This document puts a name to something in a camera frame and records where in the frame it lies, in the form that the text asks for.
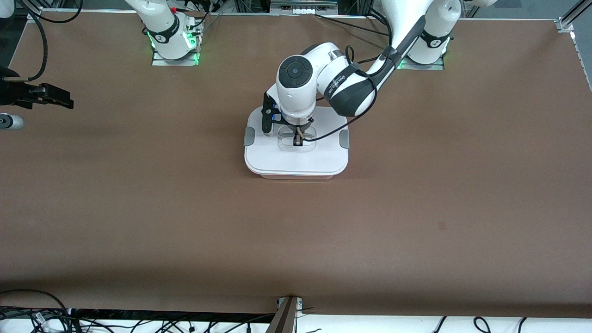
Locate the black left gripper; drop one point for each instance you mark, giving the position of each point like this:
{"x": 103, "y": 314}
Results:
{"x": 297, "y": 128}

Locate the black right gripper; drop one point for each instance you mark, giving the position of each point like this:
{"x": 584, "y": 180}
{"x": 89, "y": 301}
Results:
{"x": 14, "y": 91}

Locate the white lidded storage box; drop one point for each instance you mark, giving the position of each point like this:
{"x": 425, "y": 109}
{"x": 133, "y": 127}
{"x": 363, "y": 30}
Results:
{"x": 296, "y": 159}

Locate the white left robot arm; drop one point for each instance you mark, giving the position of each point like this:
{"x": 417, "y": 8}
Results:
{"x": 296, "y": 92}

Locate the white plastic box base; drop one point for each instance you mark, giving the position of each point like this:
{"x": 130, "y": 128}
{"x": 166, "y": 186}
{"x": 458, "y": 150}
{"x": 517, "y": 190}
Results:
{"x": 296, "y": 177}

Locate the grey metal rack shelf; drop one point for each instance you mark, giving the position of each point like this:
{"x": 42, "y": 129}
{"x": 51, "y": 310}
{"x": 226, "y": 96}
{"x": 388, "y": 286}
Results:
{"x": 303, "y": 5}

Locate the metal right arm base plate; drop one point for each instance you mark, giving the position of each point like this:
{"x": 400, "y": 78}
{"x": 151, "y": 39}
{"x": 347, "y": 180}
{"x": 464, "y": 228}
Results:
{"x": 175, "y": 62}

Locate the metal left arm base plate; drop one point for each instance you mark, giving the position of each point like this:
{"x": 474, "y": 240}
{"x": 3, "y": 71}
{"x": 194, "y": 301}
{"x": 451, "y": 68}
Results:
{"x": 423, "y": 67}

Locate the grey camera mount beam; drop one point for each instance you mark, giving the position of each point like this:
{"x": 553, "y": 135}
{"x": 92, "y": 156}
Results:
{"x": 284, "y": 319}

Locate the aluminium frame profile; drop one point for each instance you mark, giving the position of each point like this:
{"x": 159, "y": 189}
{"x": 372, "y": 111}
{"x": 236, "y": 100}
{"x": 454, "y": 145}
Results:
{"x": 576, "y": 18}

